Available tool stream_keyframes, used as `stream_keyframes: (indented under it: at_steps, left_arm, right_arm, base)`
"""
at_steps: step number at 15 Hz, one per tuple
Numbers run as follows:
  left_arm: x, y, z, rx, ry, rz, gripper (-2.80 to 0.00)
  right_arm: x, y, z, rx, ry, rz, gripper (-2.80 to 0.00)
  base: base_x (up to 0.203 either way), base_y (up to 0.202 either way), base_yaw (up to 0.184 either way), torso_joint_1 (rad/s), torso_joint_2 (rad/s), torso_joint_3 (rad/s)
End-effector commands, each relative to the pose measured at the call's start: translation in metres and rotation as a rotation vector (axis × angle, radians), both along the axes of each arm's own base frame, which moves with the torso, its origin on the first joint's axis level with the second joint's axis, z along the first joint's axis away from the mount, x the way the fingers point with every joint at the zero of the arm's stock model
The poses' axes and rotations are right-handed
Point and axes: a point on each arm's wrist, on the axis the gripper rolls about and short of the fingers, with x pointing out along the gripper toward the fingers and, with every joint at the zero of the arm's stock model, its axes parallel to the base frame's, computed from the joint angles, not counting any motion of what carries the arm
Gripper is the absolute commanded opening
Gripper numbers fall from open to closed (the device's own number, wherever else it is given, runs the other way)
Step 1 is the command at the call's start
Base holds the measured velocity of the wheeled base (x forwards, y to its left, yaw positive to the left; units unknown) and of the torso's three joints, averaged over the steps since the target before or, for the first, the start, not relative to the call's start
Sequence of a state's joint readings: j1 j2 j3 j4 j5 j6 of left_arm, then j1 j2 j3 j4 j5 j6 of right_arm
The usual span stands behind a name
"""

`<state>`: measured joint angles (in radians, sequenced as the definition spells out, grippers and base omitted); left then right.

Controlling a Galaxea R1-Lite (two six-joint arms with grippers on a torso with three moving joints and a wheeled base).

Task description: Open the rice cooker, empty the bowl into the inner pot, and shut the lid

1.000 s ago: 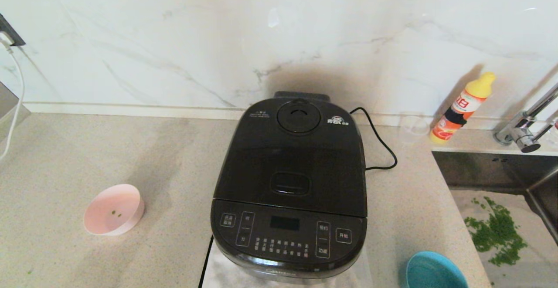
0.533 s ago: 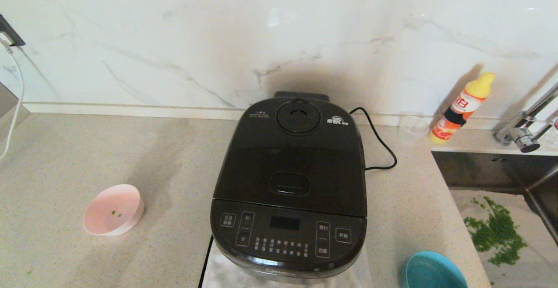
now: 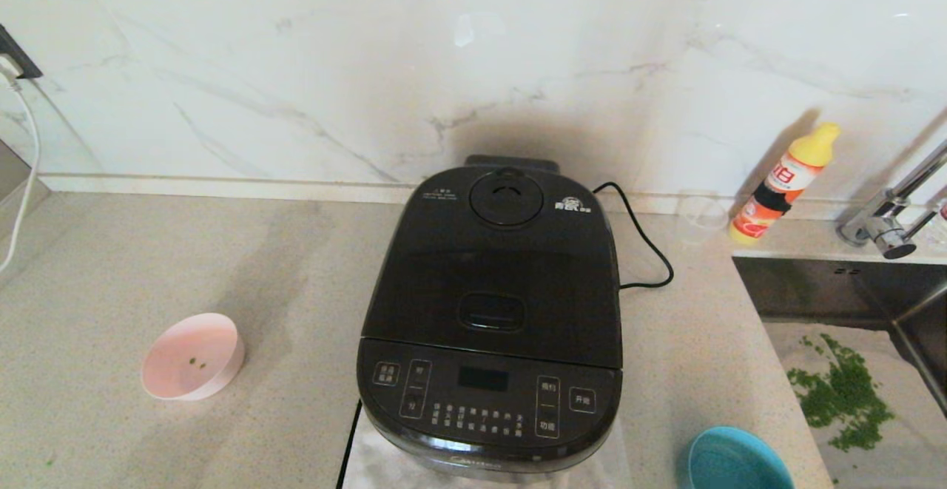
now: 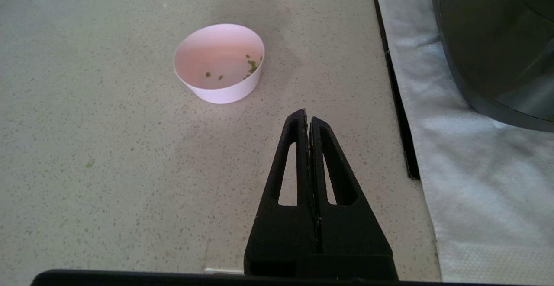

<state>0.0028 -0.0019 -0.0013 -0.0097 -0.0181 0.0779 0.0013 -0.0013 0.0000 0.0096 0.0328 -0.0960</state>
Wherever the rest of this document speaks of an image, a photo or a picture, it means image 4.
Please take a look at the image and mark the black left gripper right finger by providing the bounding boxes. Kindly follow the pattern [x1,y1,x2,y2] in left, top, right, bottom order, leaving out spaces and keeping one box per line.
[310,116,399,280]

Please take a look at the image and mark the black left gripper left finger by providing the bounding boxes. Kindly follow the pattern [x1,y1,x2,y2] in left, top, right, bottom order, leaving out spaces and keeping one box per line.
[243,109,322,276]

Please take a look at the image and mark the pink bowl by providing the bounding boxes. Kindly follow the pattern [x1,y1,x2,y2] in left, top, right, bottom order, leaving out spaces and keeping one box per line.
[173,23,265,104]

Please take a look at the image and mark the chopped green vegetables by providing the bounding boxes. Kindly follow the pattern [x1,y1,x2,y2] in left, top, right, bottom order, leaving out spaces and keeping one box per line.
[205,54,263,80]

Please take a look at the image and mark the white towel under cooker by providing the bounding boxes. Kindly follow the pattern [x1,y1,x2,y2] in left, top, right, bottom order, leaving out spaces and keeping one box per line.
[373,0,554,286]

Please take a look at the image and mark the black rice cooker base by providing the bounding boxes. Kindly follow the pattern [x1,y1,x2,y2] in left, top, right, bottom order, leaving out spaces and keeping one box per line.
[428,0,554,133]

